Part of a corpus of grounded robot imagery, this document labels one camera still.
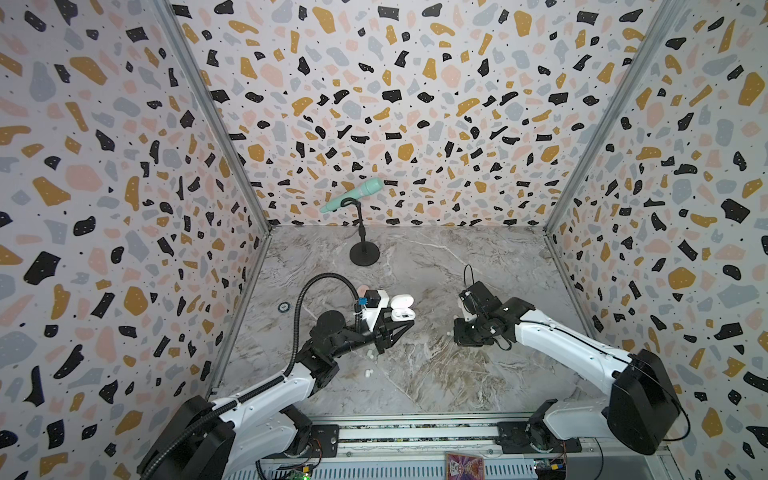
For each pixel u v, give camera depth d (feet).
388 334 2.16
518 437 2.45
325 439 2.40
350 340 2.11
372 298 2.02
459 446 2.40
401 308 2.31
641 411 1.35
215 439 1.30
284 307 3.20
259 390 1.59
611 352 1.52
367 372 2.74
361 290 3.38
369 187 2.88
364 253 3.71
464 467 2.28
